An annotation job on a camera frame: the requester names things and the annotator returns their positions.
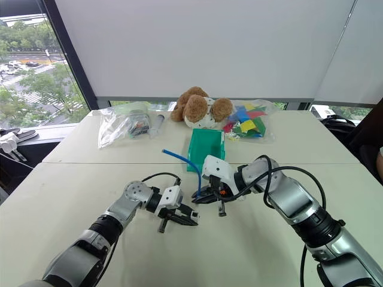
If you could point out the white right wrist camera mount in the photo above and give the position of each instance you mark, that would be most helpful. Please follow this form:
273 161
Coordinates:
218 169

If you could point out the black chair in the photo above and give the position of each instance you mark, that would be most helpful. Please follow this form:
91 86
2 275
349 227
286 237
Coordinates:
366 137

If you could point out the clear bag of small parts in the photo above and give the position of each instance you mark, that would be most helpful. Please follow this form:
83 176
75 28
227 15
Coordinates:
128 124

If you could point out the white coupler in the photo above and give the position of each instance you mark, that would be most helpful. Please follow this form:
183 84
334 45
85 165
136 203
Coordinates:
194 215

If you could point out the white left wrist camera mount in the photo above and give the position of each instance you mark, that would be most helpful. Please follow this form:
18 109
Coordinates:
170 197

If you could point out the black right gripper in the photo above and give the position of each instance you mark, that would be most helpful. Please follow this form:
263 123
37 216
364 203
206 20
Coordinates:
221 197

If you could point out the brown teddy bear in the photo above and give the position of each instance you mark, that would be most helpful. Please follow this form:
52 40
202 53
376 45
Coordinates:
197 109

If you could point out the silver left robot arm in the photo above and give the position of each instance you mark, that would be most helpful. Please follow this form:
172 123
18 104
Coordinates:
128 206

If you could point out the clear plastic syringe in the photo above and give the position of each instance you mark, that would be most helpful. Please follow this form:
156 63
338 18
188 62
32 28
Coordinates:
156 125

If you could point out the narrow white roller blind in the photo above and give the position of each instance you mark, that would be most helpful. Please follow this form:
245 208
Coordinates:
353 59

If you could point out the white device on sill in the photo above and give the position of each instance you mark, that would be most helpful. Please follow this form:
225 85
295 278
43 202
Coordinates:
7 143

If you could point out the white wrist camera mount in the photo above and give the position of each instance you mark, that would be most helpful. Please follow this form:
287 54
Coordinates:
170 197
218 169

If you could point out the grey flat sill object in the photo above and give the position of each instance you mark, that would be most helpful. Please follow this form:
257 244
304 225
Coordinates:
27 134

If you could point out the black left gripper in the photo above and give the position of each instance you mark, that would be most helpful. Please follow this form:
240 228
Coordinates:
163 222

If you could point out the dark window frame post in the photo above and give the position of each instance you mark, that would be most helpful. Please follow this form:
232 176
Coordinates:
73 56

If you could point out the green plastic bin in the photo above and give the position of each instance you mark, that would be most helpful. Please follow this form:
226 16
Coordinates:
206 146

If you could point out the black backpack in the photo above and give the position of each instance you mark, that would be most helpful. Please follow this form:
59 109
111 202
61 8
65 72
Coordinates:
338 127

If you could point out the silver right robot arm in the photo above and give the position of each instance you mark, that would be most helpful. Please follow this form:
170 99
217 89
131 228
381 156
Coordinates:
302 206

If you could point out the wide white roller blind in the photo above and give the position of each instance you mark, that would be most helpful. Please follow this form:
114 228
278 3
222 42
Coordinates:
203 45

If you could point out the bag of colourful blocks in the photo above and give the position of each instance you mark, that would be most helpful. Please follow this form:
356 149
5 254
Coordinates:
249 121

